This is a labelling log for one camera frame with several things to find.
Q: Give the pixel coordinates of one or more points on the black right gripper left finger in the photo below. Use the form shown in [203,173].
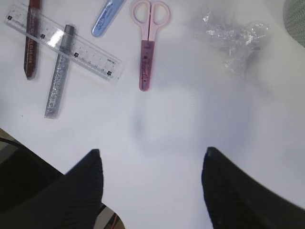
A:
[72,202]

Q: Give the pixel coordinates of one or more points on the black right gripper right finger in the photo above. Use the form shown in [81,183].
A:
[236,201]

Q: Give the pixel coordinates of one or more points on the clear plastic sheet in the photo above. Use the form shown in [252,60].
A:
[237,42]

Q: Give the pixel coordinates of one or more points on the pink capped scissors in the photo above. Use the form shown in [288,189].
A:
[149,29]

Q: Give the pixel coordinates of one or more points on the silver glitter pen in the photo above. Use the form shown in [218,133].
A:
[59,75]

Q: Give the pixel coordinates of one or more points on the red glitter pen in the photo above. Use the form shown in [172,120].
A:
[31,46]

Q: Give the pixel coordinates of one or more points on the clear plastic ruler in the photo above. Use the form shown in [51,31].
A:
[52,35]

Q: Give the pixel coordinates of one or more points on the green woven plastic basket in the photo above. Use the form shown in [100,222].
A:
[294,19]

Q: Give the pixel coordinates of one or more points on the blue capped scissors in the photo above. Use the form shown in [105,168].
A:
[106,16]

